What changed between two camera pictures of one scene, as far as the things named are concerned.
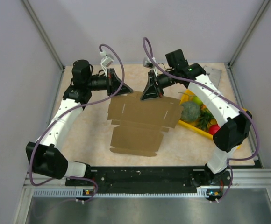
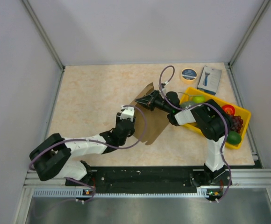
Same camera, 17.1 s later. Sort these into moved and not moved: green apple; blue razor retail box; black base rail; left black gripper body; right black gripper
Moved: left black gripper body; right black gripper
Not moved: blue razor retail box; black base rail; green apple
